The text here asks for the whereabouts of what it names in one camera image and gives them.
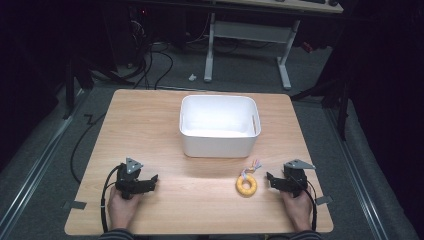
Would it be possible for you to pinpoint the grey tape strip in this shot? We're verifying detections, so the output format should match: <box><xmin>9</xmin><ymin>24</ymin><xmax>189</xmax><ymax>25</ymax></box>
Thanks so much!
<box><xmin>314</xmin><ymin>195</ymin><xmax>334</xmax><ymax>206</ymax></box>
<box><xmin>62</xmin><ymin>200</ymin><xmax>88</xmax><ymax>211</ymax></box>

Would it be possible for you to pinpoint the metal floor rail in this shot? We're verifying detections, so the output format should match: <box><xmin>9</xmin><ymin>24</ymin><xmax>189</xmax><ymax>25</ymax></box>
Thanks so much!
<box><xmin>0</xmin><ymin>89</ymin><xmax>86</xmax><ymax>236</ymax></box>
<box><xmin>323</xmin><ymin>105</ymin><xmax>392</xmax><ymax>240</ymax></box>

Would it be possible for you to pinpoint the white plastic bin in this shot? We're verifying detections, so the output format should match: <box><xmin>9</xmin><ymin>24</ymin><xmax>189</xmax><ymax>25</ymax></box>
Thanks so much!
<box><xmin>178</xmin><ymin>94</ymin><xmax>262</xmax><ymax>159</ymax></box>

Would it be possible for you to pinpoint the black stand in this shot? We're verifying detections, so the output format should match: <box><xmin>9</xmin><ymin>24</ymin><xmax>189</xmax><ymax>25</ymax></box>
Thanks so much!
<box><xmin>289</xmin><ymin>63</ymin><xmax>355</xmax><ymax>142</ymax></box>
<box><xmin>61</xmin><ymin>54</ymin><xmax>136</xmax><ymax>120</ymax></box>

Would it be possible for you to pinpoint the desk with white metal legs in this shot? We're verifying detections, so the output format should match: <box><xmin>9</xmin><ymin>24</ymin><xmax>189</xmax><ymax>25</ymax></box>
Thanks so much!
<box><xmin>202</xmin><ymin>0</ymin><xmax>345</xmax><ymax>91</ymax></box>

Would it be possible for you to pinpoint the person's right hand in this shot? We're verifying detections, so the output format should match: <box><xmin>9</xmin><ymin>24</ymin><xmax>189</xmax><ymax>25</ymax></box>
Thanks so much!
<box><xmin>280</xmin><ymin>186</ymin><xmax>315</xmax><ymax>232</ymax></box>

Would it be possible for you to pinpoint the person's left hand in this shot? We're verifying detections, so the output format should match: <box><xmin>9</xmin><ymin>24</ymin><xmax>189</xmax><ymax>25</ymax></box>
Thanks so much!
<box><xmin>106</xmin><ymin>185</ymin><xmax>143</xmax><ymax>231</ymax></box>

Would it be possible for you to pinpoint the dark computer tower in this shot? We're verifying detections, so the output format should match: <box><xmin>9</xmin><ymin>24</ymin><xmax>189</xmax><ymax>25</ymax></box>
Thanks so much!
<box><xmin>128</xmin><ymin>4</ymin><xmax>153</xmax><ymax>69</ymax></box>

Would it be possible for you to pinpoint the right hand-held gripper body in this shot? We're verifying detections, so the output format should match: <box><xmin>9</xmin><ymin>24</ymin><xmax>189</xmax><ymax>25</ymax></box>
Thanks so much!
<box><xmin>281</xmin><ymin>159</ymin><xmax>317</xmax><ymax>199</ymax></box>

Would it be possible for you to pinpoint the yellow ring toy with rope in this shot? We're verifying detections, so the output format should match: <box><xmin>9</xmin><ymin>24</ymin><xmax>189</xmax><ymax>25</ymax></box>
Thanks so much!
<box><xmin>235</xmin><ymin>158</ymin><xmax>263</xmax><ymax>199</ymax></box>

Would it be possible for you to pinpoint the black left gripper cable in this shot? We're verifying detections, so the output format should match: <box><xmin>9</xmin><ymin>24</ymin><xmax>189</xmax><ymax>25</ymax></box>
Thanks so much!
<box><xmin>99</xmin><ymin>164</ymin><xmax>123</xmax><ymax>234</ymax></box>

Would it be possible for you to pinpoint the thin black floor cable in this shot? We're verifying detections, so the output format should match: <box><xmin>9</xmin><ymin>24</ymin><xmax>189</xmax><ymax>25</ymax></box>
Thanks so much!
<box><xmin>69</xmin><ymin>112</ymin><xmax>107</xmax><ymax>185</ymax></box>

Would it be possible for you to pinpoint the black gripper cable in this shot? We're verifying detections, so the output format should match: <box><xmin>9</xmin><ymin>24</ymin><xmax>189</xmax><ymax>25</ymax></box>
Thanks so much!
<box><xmin>304</xmin><ymin>179</ymin><xmax>318</xmax><ymax>232</ymax></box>
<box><xmin>99</xmin><ymin>164</ymin><xmax>123</xmax><ymax>234</ymax></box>

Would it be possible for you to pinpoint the bundle of black floor cables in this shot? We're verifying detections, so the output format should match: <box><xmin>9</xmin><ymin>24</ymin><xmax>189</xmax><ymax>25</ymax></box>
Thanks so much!
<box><xmin>128</xmin><ymin>19</ymin><xmax>175</xmax><ymax>91</ymax></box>

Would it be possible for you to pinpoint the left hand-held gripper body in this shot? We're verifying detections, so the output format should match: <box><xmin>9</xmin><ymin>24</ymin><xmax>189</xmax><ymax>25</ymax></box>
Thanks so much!
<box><xmin>114</xmin><ymin>157</ymin><xmax>145</xmax><ymax>201</ymax></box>

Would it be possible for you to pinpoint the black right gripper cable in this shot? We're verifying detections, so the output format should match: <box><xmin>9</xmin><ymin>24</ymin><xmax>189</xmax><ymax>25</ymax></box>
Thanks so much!
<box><xmin>304</xmin><ymin>179</ymin><xmax>318</xmax><ymax>232</ymax></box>

